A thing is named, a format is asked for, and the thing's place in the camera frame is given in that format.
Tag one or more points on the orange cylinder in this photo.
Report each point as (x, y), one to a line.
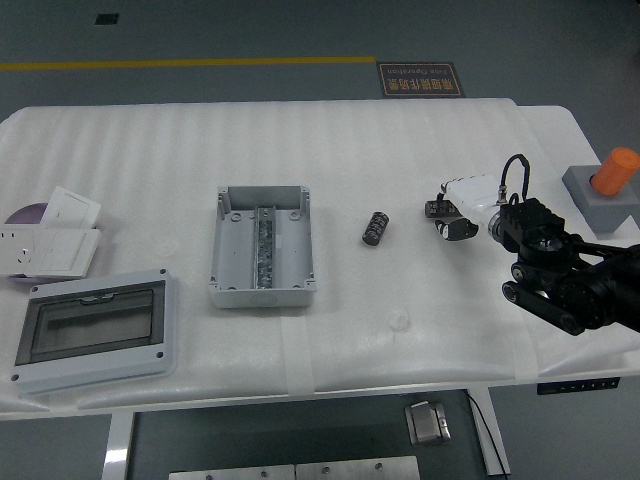
(615, 172)

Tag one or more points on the grey metal plate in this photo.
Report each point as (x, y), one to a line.
(230, 473)
(355, 470)

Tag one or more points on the white foam mat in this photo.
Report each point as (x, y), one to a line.
(350, 150)

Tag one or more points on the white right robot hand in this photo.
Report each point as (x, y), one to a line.
(472, 197)

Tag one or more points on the dark grey base platform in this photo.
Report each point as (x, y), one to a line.
(300, 435)

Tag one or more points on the white switch panel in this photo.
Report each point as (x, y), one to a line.
(62, 252)
(70, 207)

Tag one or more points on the black floor sign orange text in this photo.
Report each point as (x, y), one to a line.
(420, 80)

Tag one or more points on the white tape strip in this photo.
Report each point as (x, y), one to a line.
(526, 355)

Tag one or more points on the black table control panel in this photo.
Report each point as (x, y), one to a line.
(575, 386)

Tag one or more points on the black square floor outlet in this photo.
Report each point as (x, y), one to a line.
(106, 19)

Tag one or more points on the grey block holder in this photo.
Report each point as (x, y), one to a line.
(607, 215)

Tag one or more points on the white table leg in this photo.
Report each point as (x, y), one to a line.
(495, 435)
(117, 450)

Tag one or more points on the white wall socket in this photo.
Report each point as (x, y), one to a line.
(17, 250)

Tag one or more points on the black cylindrical battery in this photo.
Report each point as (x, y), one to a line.
(376, 228)
(434, 209)

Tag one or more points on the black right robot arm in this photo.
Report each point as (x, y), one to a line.
(535, 220)

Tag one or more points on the metal mounting rail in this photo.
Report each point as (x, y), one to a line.
(264, 245)

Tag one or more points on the grey open junction box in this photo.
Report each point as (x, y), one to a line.
(235, 250)

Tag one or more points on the silver metal floor box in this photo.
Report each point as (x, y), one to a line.
(425, 422)

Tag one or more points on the purple disc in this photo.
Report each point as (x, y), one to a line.
(27, 215)

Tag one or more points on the grey distribution box dark cover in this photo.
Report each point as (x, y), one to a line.
(95, 325)

